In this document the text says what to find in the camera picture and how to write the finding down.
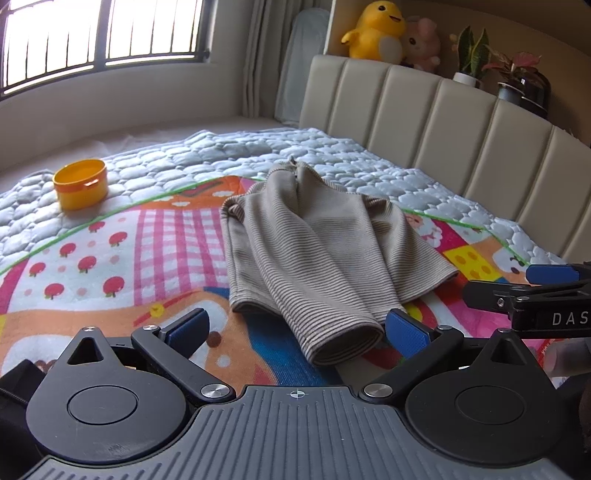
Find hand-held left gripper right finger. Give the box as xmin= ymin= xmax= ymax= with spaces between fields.
xmin=359 ymin=309 xmax=527 ymax=401

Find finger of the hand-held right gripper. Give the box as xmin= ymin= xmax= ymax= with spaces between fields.
xmin=463 ymin=278 xmax=591 ymax=320
xmin=525 ymin=262 xmax=591 ymax=286

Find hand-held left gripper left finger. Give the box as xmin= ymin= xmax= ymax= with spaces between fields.
xmin=68 ymin=308 xmax=237 ymax=403

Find beige striped sweater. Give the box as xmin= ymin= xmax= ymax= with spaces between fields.
xmin=221 ymin=157 xmax=460 ymax=367

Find person's right hand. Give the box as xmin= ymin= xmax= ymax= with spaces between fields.
xmin=547 ymin=340 xmax=591 ymax=377

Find colourful printed blanket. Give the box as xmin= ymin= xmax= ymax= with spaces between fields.
xmin=0 ymin=175 xmax=591 ymax=386

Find yellow plastic container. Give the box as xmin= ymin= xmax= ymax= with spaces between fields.
xmin=52 ymin=159 xmax=109 ymax=210

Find quilted light blue bed cover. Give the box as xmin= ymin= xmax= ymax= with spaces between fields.
xmin=0 ymin=127 xmax=570 ymax=278

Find beige padded headboard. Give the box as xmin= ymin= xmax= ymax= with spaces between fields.
xmin=299 ymin=54 xmax=591 ymax=265

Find pink leafed potted plant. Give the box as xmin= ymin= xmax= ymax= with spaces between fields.
xmin=482 ymin=46 xmax=553 ymax=115

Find green leafed potted plant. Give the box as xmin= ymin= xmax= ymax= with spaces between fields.
xmin=449 ymin=25 xmax=491 ymax=89

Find pink plush toy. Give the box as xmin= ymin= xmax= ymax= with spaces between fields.
xmin=401 ymin=16 xmax=442 ymax=73

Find yellow duck plush toy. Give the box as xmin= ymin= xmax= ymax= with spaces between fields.
xmin=342 ymin=0 xmax=407 ymax=63

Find beige curtain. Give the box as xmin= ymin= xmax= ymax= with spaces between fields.
xmin=240 ymin=0 xmax=303 ymax=119

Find grey upright cushion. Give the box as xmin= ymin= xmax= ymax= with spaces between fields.
xmin=276 ymin=9 xmax=331 ymax=128

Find barred window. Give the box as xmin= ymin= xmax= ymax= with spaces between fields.
xmin=0 ymin=0 xmax=212 ymax=96

